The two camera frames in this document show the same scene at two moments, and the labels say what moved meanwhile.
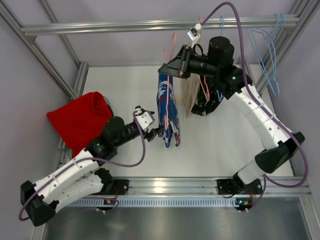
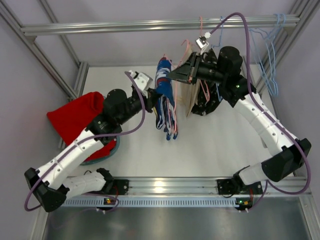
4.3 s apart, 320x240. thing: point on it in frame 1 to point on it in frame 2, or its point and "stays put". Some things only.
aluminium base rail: (207, 187) stays put
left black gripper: (149, 132) to (150, 100)
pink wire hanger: (166, 118) to (165, 55)
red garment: (80, 121) stays put
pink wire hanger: (206, 85) stays put
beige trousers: (187, 91) stays put
